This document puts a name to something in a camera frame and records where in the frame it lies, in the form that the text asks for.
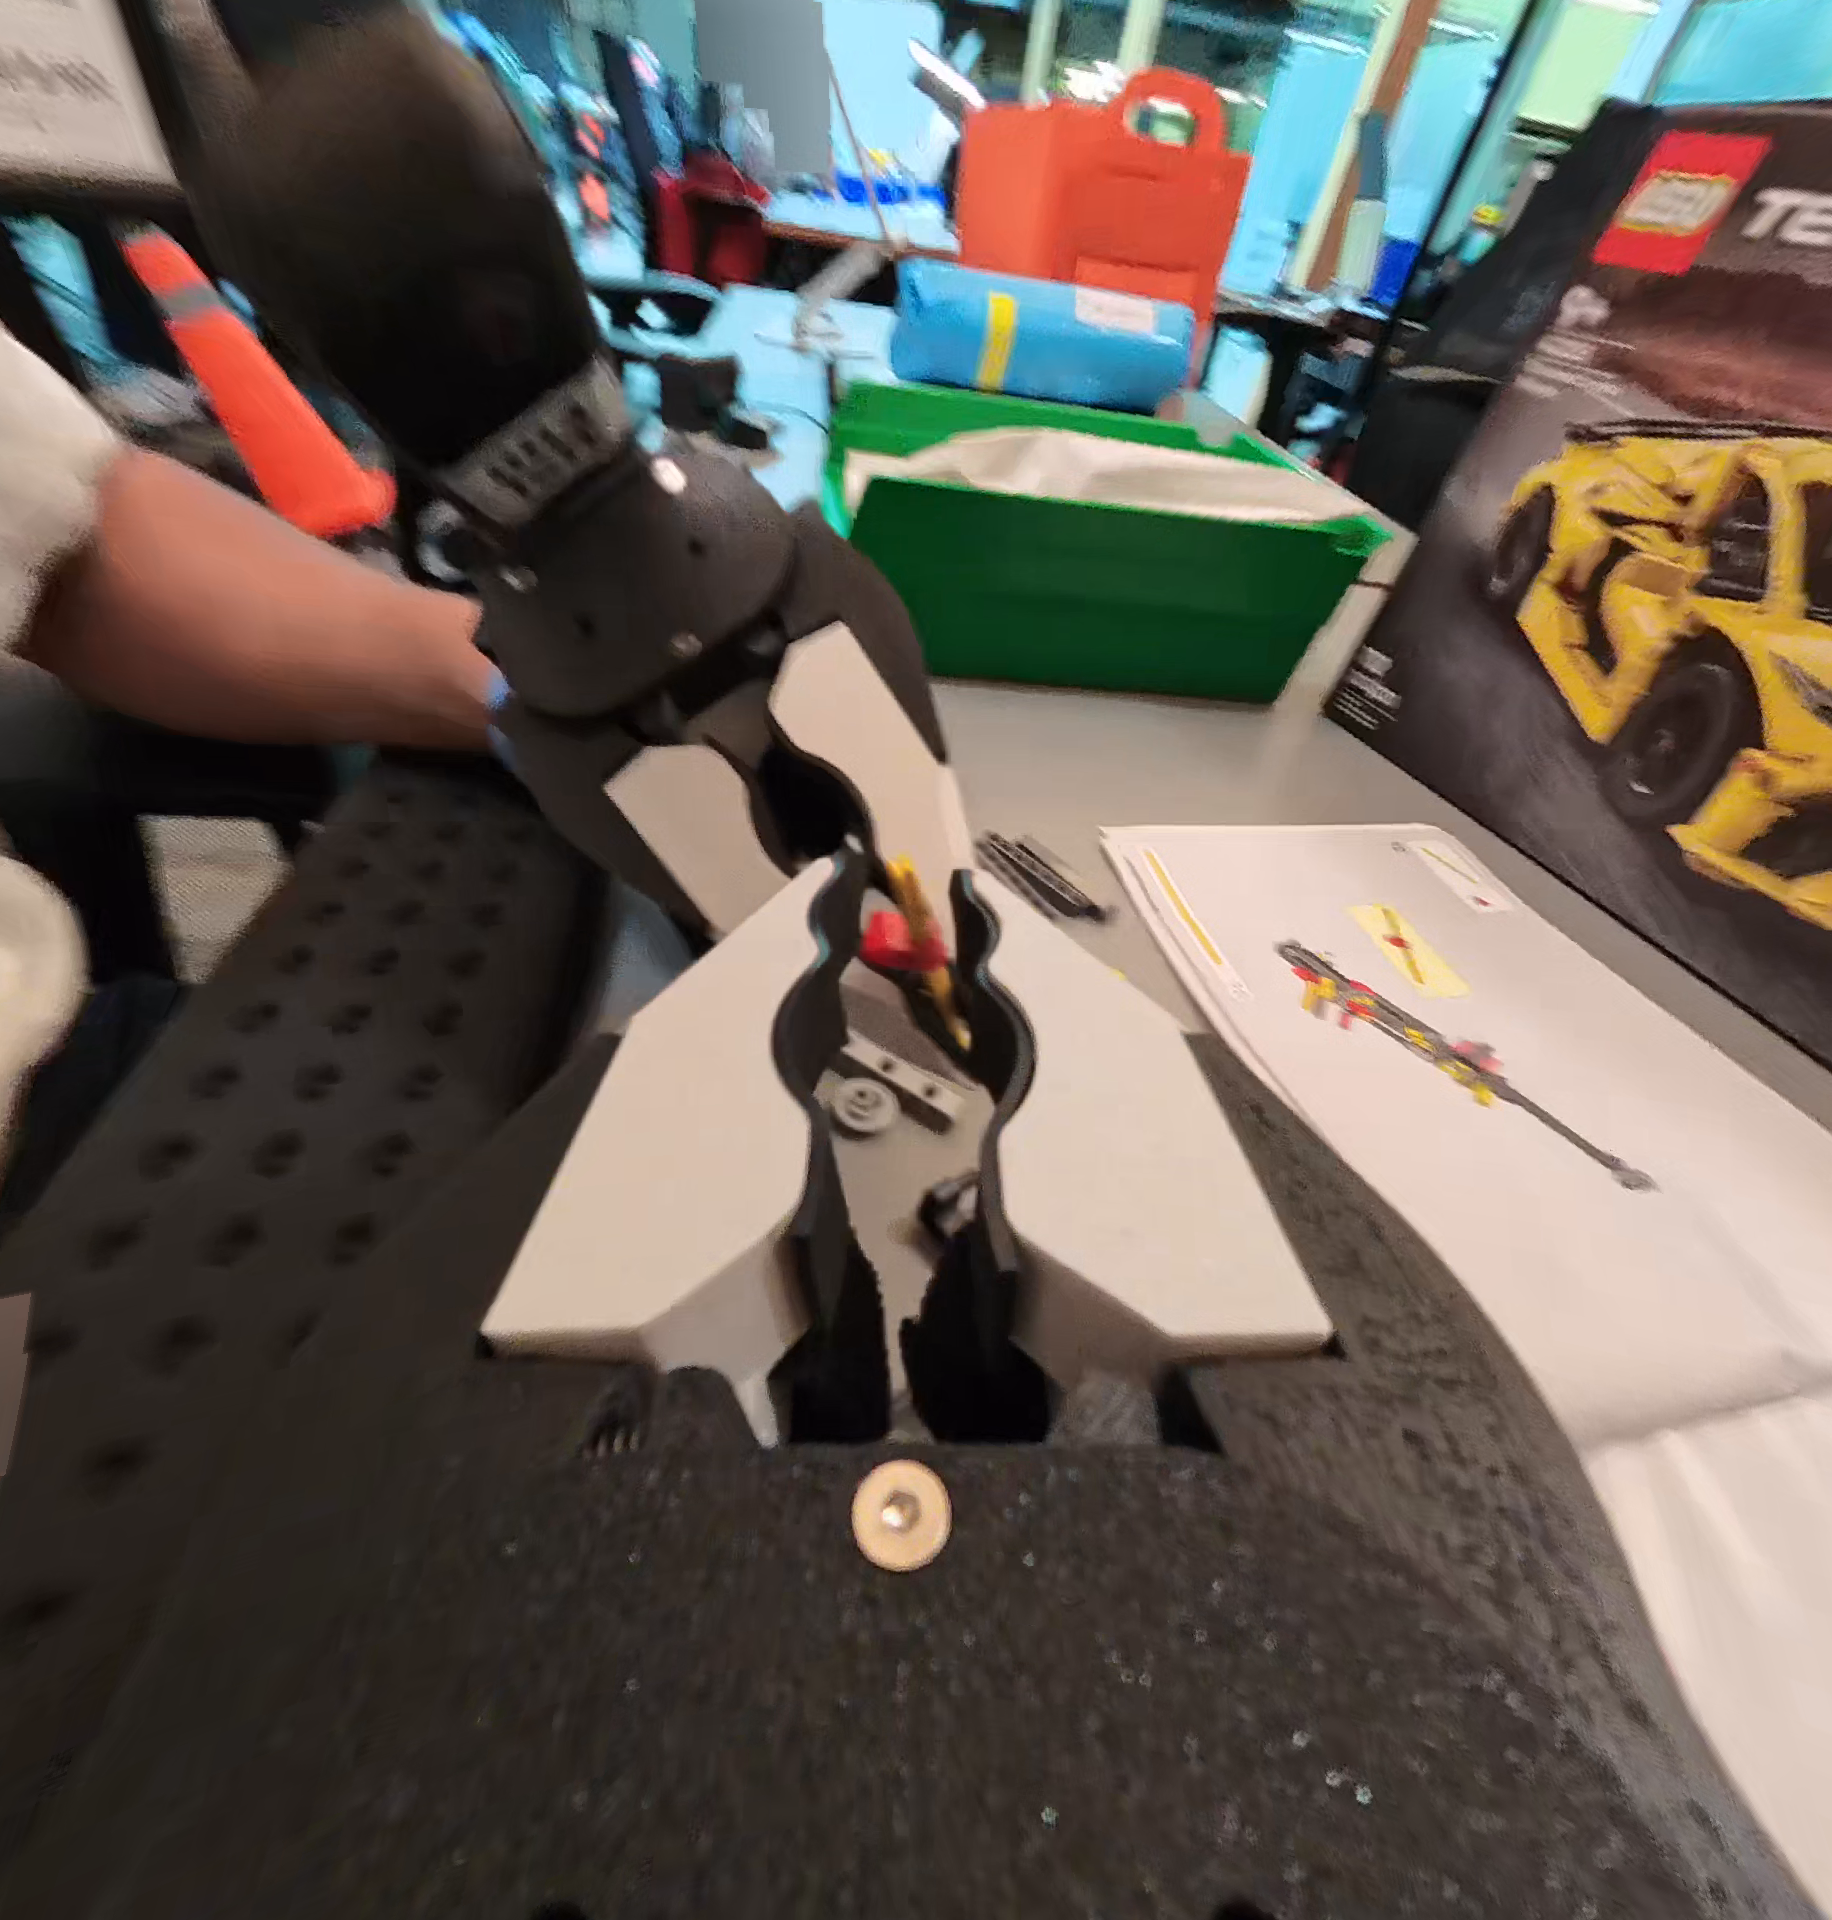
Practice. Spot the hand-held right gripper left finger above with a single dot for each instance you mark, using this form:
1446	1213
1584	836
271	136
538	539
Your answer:
646	1185

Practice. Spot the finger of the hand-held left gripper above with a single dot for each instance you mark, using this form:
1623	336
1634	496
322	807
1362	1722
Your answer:
690	832
869	721

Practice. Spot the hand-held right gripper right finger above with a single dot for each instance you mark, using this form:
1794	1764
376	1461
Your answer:
1154	1185

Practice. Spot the red lego bush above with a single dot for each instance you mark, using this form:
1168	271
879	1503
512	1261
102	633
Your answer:
898	942

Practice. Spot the long yellow lego axle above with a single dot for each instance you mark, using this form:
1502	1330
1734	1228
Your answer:
931	961

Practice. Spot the lego instruction booklet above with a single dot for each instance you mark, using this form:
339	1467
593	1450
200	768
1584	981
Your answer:
1529	1125

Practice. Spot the person's left forearm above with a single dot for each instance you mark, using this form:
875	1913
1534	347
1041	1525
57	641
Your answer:
256	616

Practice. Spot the grey lego wheel hub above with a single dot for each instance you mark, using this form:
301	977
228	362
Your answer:
866	1106

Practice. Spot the lego set box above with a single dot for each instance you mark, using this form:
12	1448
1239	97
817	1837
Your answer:
1680	525

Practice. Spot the blue wristband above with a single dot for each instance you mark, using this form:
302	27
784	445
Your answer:
495	697

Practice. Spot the green storage bin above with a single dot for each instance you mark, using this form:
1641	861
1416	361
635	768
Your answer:
1096	600

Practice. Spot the white paper sheet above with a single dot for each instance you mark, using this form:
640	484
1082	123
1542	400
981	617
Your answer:
1096	465

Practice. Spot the black perforated panel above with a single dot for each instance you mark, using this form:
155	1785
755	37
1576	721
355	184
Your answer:
256	1125

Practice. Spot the orange foam tube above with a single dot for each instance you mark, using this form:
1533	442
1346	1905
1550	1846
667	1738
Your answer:
256	391

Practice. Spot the blue plastic bag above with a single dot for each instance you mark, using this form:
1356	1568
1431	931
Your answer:
1036	337

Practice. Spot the orange panel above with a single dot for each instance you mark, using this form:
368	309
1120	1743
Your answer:
1081	196

